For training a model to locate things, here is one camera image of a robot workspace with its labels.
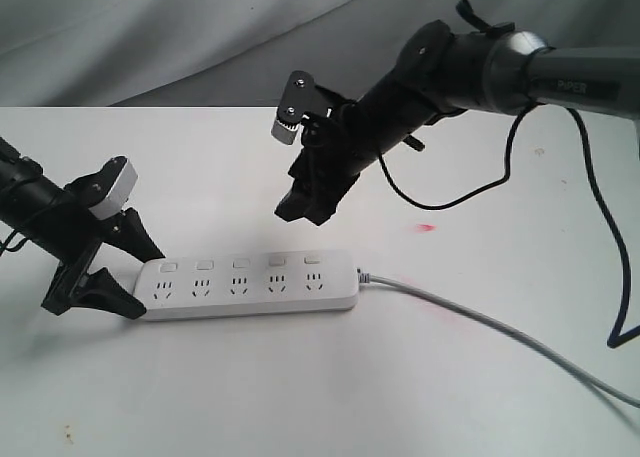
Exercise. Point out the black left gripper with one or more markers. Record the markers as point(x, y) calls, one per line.
point(73, 235)

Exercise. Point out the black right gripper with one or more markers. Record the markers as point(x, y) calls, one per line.
point(340, 138)

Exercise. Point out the white five-outlet power strip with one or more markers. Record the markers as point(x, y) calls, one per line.
point(247, 284)

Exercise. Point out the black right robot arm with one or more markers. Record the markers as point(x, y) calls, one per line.
point(438, 74)

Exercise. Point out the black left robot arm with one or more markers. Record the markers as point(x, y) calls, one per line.
point(26, 194)

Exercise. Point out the grey backdrop cloth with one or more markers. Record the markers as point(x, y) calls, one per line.
point(238, 52)

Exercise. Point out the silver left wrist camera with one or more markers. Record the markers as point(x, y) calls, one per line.
point(111, 187)

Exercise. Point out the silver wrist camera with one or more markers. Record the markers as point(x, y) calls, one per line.
point(111, 187)
point(295, 101)

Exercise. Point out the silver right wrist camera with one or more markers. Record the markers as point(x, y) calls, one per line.
point(295, 101)

